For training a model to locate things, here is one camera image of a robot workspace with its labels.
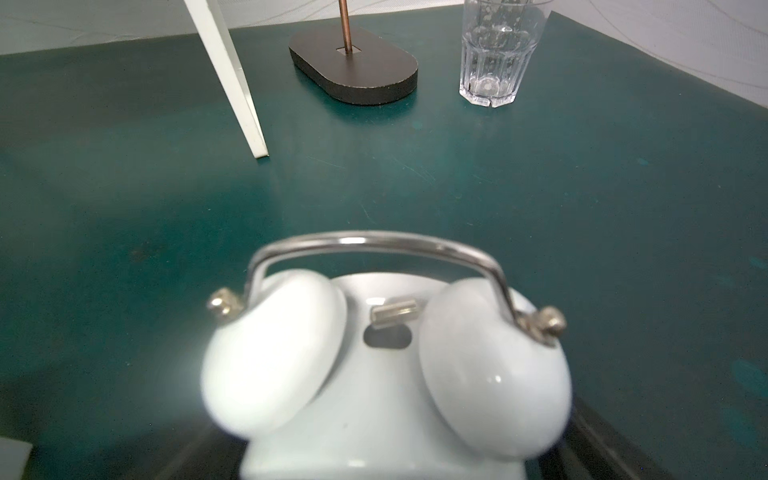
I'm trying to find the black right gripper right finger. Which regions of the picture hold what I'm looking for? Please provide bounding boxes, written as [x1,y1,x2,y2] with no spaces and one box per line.
[536,397,673,479]

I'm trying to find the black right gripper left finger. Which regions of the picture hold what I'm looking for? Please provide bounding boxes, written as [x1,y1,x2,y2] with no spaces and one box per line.
[128,421,247,479]

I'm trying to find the white twin-bell alarm clock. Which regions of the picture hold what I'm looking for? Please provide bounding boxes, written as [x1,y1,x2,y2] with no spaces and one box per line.
[201,231,573,479]

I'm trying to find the dark cup holder stand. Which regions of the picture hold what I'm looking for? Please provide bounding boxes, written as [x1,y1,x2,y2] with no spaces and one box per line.
[289,0,418,106]

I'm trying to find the clear drinking glass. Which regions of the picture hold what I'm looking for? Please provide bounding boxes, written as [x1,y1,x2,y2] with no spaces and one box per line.
[459,0,554,108]

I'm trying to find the wooden two-tier white-frame shelf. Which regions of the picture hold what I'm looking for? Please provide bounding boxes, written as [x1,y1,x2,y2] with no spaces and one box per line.
[184,0,269,159]

